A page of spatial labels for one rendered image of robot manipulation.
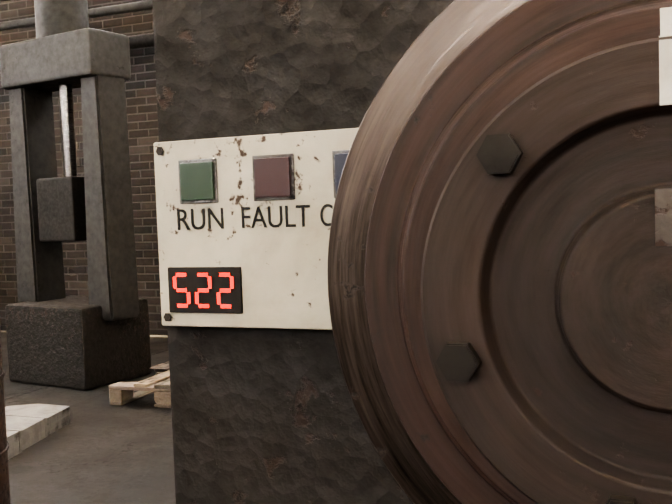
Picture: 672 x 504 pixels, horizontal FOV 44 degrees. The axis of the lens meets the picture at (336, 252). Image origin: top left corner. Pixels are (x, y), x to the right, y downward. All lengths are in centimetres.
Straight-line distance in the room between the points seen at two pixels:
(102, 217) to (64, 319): 73
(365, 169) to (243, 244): 22
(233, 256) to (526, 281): 37
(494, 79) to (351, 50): 26
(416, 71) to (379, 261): 13
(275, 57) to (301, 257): 19
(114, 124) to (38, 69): 68
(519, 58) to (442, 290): 15
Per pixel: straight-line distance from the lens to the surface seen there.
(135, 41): 790
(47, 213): 626
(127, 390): 542
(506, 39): 57
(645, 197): 47
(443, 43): 59
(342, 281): 61
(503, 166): 48
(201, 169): 81
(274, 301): 78
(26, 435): 465
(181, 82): 86
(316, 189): 76
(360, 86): 77
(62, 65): 611
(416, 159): 57
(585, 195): 49
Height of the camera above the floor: 117
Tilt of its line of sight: 3 degrees down
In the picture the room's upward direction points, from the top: 2 degrees counter-clockwise
